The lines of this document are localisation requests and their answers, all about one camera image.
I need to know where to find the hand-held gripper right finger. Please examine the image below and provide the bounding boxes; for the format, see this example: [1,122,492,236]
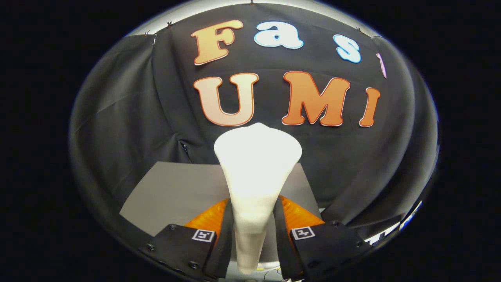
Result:
[273,195,372,280]

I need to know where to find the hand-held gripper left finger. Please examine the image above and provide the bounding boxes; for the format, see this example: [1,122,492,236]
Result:
[138,197,235,280]

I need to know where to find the white garment steamer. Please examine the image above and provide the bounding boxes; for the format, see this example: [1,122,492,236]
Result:
[214,122,303,275]

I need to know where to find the grey cabinet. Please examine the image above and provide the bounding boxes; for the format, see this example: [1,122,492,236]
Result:
[119,161,322,239]

